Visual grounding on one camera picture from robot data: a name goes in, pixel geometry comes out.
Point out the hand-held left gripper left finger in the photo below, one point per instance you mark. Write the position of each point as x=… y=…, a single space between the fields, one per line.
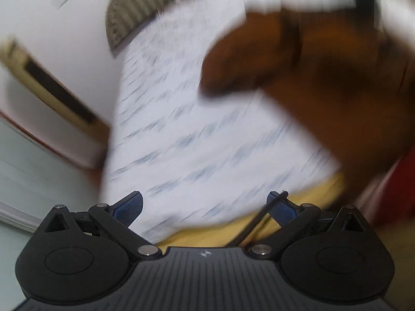
x=129 y=208

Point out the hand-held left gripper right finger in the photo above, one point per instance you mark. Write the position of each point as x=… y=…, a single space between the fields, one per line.
x=282 y=210

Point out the brown garment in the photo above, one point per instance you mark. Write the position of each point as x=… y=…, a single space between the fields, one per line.
x=324 y=81

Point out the yellow bedding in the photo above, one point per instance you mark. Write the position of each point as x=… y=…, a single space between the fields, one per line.
x=311 y=194

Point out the white printed bed sheet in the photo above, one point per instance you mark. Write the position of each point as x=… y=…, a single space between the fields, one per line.
x=181 y=129

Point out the red cloth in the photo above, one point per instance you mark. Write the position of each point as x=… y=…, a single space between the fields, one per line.
x=397 y=188

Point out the gold standing air conditioner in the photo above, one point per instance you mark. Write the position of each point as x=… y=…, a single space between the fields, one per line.
x=55 y=90

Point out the olive striped headboard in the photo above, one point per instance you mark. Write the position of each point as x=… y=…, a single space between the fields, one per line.
x=136 y=3

